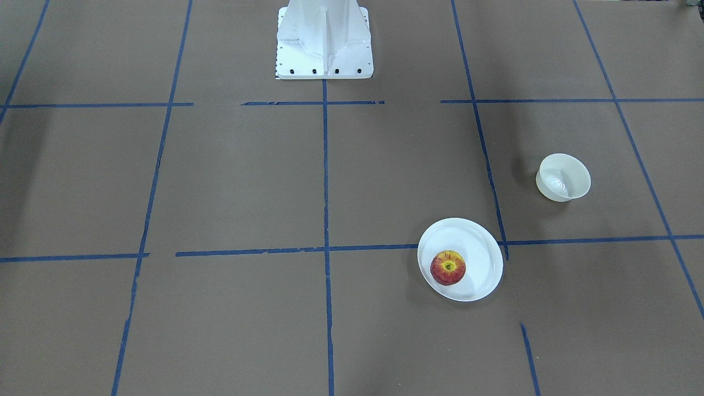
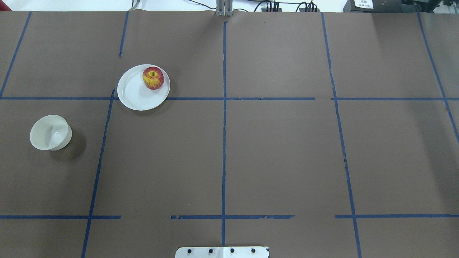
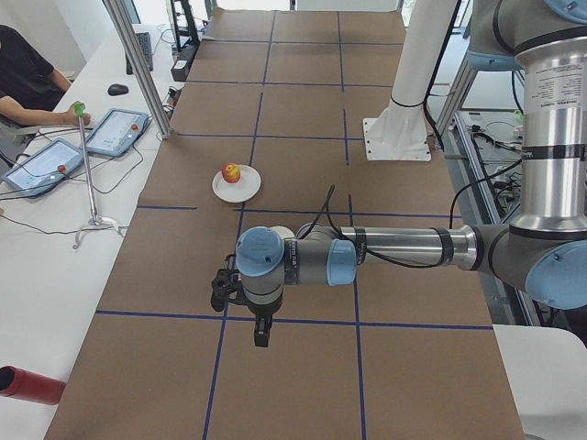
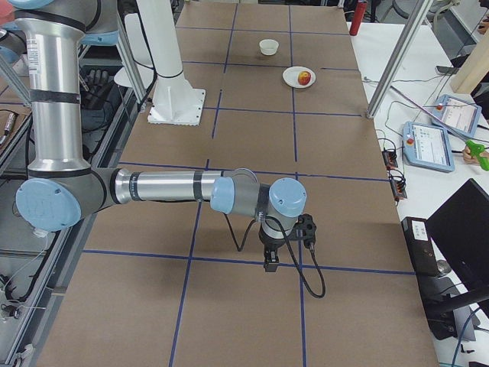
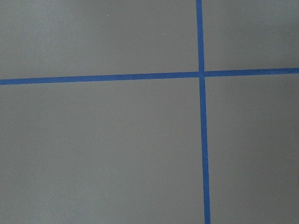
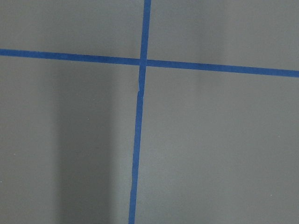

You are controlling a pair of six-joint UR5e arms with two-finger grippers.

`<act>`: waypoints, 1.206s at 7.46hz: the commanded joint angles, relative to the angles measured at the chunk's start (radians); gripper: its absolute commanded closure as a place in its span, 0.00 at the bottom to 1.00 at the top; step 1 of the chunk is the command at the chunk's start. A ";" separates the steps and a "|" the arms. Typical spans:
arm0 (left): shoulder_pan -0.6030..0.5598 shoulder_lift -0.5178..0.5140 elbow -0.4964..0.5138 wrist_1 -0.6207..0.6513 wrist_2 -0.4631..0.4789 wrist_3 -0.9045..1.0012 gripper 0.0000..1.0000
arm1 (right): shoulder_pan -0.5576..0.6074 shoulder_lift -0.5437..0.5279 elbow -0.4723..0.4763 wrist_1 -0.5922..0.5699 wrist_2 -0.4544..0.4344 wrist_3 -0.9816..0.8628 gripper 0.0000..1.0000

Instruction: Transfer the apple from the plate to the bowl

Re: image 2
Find white bowl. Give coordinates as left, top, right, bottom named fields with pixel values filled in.
left=29, top=115, right=72, bottom=151

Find grey aluminium frame post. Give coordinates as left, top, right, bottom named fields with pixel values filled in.
left=215, top=0, right=234, bottom=17

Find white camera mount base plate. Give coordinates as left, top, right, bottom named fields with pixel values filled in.
left=175, top=246, right=270, bottom=258

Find red yellow apple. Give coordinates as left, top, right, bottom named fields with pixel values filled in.
left=142, top=66, right=164, bottom=90

